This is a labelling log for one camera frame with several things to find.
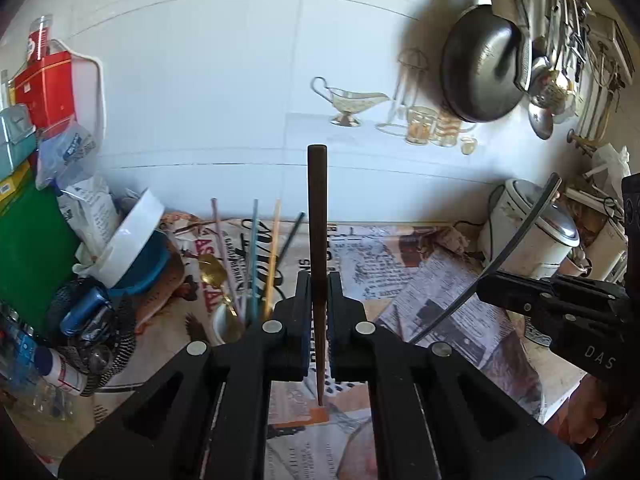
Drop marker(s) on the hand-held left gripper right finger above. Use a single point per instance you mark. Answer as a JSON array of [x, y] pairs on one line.
[[335, 312]]

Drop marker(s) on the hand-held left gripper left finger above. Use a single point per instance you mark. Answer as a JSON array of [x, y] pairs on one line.
[[301, 312]]

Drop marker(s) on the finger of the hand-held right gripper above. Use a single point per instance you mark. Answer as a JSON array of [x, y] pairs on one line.
[[520, 290], [562, 322]]

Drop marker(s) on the orange chopstick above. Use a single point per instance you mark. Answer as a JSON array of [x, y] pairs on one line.
[[272, 250]]

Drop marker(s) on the blue chopstick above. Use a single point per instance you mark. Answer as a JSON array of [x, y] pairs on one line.
[[254, 250]]

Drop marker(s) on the dark green chopstick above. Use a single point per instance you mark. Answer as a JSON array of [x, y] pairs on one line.
[[292, 232]]

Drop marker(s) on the white cup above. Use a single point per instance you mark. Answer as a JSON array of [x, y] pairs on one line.
[[220, 325]]

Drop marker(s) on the gold spoon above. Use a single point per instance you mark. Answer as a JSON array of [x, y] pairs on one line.
[[212, 270]]

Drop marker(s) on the brown wooden chopstick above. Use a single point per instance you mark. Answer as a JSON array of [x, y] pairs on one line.
[[317, 210]]

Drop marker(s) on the black chopstick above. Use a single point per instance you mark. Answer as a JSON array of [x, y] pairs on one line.
[[553, 185]]

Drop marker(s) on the white rice cooker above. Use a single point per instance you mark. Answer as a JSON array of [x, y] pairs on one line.
[[500, 220]]

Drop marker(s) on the white appliance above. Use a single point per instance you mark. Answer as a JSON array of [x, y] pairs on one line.
[[607, 245]]

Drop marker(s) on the newspaper print tablecloth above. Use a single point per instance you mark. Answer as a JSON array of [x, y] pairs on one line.
[[425, 280]]

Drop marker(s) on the blue bowl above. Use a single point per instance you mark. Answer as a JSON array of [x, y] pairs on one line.
[[150, 266]]

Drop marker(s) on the white plastic bag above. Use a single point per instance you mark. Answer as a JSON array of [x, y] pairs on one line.
[[610, 160]]

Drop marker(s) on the hanging metal ladle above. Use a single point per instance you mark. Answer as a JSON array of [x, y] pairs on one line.
[[541, 67], [540, 122]]

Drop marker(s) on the black mesh bag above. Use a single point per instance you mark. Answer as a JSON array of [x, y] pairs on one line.
[[120, 347]]

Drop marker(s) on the white bowl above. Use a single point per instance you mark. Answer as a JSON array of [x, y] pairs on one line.
[[130, 240]]

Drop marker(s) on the blue plastic object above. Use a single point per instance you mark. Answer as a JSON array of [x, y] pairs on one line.
[[82, 310]]

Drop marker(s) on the black wok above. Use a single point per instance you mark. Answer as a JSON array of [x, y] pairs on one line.
[[480, 70]]

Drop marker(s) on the printed plastic bag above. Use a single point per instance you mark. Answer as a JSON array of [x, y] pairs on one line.
[[90, 210]]

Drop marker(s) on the white bottle red label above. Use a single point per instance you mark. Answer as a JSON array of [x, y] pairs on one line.
[[60, 370]]

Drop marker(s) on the green board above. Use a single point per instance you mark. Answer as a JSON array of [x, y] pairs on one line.
[[35, 250]]

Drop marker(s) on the blue packet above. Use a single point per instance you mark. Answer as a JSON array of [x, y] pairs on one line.
[[15, 345]]

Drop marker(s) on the yellow box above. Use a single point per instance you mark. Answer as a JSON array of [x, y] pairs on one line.
[[15, 182]]

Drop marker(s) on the teal tissue box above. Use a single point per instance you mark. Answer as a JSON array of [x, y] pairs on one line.
[[17, 140]]

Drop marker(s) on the red tin box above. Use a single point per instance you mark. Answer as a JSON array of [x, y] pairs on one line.
[[45, 90]]

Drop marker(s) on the clear plastic cup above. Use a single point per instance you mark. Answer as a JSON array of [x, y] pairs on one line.
[[39, 40]]

